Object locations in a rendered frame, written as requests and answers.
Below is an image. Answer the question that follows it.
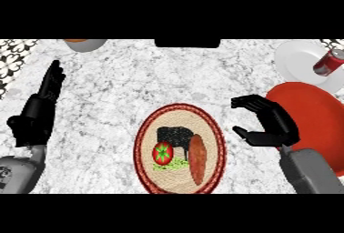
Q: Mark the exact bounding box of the black white patterned tile panel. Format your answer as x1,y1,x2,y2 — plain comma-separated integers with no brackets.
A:
0,39,39,100

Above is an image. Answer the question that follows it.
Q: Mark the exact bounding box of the red can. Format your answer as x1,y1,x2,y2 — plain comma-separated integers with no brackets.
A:
311,48,344,76

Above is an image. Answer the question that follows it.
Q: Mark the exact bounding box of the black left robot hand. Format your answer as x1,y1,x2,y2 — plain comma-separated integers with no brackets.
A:
5,59,67,148

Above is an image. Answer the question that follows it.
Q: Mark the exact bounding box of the oval beige red-rimmed placemat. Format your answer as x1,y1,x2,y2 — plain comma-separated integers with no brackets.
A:
132,103,228,195

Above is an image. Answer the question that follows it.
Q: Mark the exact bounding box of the grey cup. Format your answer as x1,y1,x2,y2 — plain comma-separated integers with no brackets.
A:
62,39,109,53

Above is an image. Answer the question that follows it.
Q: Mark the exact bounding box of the black appliance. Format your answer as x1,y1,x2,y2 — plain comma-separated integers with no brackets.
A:
153,39,221,49

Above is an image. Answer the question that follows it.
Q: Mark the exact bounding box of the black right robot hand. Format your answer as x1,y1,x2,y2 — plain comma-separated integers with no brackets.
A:
230,94,301,147

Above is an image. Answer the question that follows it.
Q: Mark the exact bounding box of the red bowl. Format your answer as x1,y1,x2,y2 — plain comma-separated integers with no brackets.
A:
264,81,344,177

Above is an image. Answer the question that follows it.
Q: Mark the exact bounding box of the red tomato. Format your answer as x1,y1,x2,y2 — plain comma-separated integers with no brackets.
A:
152,141,174,167

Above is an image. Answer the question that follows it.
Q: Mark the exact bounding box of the white plate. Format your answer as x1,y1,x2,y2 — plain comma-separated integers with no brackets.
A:
273,40,344,94

